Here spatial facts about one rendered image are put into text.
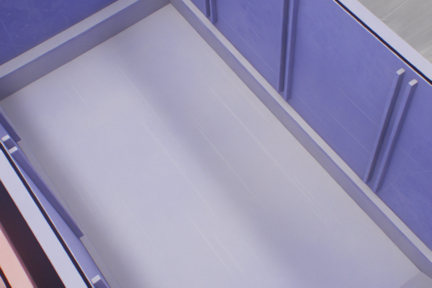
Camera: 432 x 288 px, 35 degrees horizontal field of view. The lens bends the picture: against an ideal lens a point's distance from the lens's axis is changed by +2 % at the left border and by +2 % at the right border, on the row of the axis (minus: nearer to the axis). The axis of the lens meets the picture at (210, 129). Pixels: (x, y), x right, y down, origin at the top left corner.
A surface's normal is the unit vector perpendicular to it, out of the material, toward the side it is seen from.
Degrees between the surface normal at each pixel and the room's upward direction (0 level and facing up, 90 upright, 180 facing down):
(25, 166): 90
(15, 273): 0
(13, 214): 0
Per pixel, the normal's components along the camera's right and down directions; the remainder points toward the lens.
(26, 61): -0.08, -0.51
